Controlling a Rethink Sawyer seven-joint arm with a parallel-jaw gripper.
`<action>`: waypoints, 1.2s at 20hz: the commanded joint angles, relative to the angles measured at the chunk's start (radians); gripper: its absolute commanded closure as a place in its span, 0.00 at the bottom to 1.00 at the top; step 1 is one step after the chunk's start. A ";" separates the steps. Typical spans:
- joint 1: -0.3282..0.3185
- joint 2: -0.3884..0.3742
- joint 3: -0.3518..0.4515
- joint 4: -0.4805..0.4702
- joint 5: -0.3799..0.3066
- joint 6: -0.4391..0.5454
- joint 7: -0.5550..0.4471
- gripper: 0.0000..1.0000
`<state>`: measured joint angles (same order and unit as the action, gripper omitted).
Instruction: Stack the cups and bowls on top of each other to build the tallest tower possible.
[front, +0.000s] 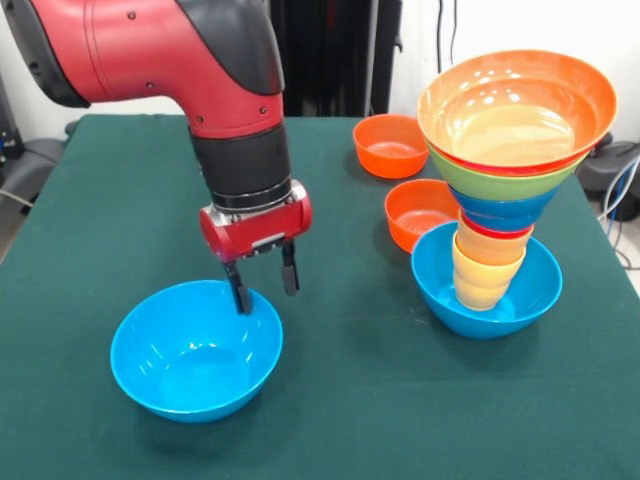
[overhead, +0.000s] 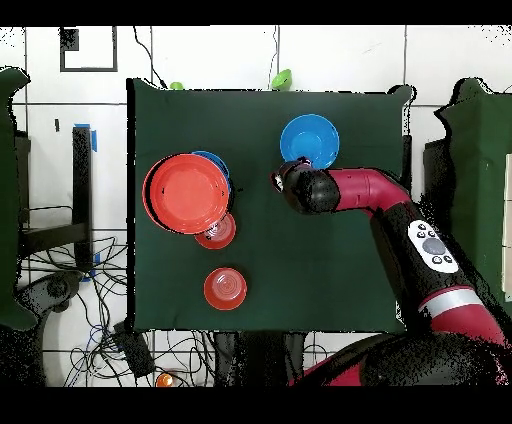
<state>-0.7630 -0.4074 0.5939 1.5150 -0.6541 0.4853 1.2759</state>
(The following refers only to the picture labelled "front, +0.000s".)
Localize red cup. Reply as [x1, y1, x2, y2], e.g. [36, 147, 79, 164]
[459, 212, 535, 242]

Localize dark green tablecloth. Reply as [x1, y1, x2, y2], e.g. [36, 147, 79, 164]
[0, 113, 640, 480]

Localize green bowl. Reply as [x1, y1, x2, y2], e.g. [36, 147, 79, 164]
[427, 144, 577, 202]

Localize orange bowl with ringed bottom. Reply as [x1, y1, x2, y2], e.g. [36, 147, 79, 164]
[384, 178, 462, 255]

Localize thin black cable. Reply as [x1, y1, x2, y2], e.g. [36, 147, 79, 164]
[449, 0, 462, 64]

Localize black cable with plug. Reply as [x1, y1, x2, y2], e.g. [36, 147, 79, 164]
[433, 0, 447, 76]

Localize stack of yellow cups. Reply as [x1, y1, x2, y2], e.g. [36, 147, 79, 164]
[451, 234, 527, 312]

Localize small plain orange bowl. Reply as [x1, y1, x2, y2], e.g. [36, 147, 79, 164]
[352, 113, 431, 180]

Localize small dark blue bowl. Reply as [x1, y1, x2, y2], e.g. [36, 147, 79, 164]
[448, 183, 560, 234]

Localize white and blue cables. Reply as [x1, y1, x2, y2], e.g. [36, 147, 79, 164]
[597, 154, 640, 271]

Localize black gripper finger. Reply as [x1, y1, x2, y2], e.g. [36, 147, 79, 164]
[279, 238, 302, 297]
[221, 257, 253, 316]

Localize large orange bowl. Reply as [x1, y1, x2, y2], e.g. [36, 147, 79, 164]
[416, 48, 620, 178]

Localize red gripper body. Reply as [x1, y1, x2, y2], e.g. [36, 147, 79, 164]
[199, 178, 314, 264]

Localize large blue bowl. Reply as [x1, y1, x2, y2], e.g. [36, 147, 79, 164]
[109, 279, 285, 425]
[410, 220, 564, 341]

